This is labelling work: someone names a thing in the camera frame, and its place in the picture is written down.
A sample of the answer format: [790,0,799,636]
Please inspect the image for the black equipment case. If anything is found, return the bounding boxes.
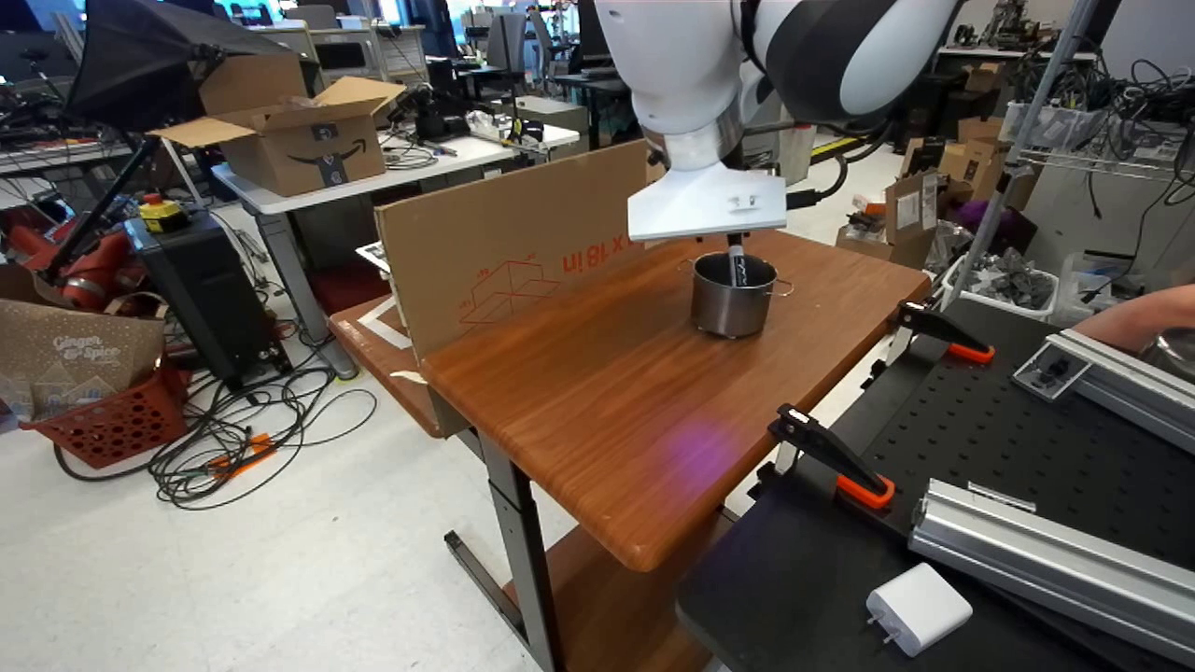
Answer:
[123,213,287,390]

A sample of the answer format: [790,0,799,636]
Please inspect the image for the black cables on floor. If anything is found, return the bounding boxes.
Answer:
[47,352,380,517]

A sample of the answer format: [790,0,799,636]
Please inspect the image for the open cardboard amazon box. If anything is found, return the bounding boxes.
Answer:
[160,54,404,195]

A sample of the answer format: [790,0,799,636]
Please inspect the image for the wooden desk with metal leg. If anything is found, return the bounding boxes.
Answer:
[324,222,936,672]

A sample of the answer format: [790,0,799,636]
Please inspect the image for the red plastic crate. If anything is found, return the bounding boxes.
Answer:
[32,367,190,470]

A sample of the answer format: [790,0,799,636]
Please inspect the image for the white power adapter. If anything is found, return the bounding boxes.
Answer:
[865,564,975,657]

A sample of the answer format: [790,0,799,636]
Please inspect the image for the large cardboard sheet barrier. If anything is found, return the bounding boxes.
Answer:
[372,141,649,356]

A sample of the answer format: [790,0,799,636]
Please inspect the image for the brown paper bag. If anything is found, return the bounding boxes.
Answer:
[0,300,165,423]

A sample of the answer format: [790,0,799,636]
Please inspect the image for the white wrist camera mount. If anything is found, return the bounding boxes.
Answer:
[628,166,789,241]

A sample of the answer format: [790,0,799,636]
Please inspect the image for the black orange clamp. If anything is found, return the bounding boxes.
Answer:
[897,302,998,367]
[770,402,897,513]

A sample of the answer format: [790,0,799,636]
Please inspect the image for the person's forearm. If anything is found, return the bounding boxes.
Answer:
[1077,283,1195,356]

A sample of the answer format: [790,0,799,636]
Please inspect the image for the aluminium extrusion rail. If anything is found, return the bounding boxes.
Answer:
[906,479,1195,666]
[1013,329,1195,457]

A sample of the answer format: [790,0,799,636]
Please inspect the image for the near aluminium extrusion rail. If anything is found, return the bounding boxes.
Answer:
[906,479,1195,666]

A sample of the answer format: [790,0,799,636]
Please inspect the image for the black perforated breadboard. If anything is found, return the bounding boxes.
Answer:
[677,302,1195,672]

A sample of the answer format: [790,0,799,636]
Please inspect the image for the far black orange clamp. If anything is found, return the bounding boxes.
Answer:
[897,302,998,367]

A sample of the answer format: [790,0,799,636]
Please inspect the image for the black softbox light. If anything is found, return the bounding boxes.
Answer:
[67,0,276,131]

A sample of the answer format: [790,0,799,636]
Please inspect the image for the white lab table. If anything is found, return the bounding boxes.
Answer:
[214,138,522,380]

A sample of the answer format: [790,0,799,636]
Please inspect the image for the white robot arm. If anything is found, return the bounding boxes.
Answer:
[593,0,958,171]

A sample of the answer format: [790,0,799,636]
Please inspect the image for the far aluminium extrusion rail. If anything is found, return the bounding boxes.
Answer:
[1013,329,1195,457]

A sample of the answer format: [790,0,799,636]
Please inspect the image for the small steel pot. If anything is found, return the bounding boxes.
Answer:
[689,254,775,339]

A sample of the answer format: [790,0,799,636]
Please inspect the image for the near black orange clamp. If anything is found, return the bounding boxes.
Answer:
[770,402,897,513]

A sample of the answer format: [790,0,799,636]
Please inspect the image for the black and white marker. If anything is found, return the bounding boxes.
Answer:
[729,241,751,288]

